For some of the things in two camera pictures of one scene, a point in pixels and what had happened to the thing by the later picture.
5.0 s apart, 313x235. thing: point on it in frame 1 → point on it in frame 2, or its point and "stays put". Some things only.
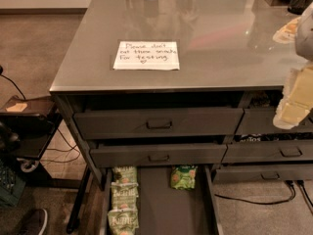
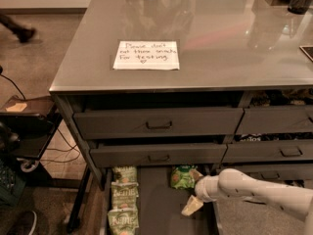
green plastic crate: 12,187 stays put
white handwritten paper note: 147,55 stays put
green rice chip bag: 183,177 stays put
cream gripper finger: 288,33 → 195,174
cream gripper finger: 297,98 → 194,204
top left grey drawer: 152,123 stays put
